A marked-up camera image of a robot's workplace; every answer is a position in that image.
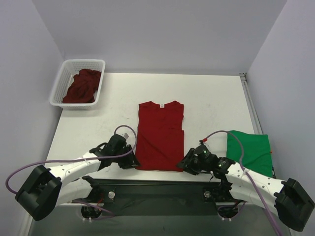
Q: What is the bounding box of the red t-shirt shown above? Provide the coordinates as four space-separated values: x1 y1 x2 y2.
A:
135 101 184 172

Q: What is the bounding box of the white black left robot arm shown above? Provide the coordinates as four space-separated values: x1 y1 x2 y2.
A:
15 143 140 221

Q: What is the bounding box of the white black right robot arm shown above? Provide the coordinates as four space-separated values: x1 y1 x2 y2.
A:
177 145 315 232

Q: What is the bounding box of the green folded t-shirt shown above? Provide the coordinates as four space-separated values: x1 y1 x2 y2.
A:
226 130 273 177

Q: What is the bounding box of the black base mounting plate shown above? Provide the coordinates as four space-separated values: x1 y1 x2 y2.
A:
79 178 240 220

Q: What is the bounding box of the dark red crumpled shirt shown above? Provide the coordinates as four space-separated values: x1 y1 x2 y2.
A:
63 69 101 104

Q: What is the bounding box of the white perforated plastic basket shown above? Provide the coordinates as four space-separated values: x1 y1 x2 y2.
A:
50 59 106 110

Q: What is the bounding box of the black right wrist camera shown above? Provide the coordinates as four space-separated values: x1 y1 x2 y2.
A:
194 140 214 163

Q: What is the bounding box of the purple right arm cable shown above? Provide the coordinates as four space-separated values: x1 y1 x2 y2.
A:
203 130 284 236

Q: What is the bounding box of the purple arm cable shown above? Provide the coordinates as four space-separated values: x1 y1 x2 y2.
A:
203 130 284 236
5 125 138 219

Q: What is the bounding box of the aluminium frame rail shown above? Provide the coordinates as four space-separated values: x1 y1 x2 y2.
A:
238 72 296 236

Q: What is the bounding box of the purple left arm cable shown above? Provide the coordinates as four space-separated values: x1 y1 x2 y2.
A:
5 125 138 219

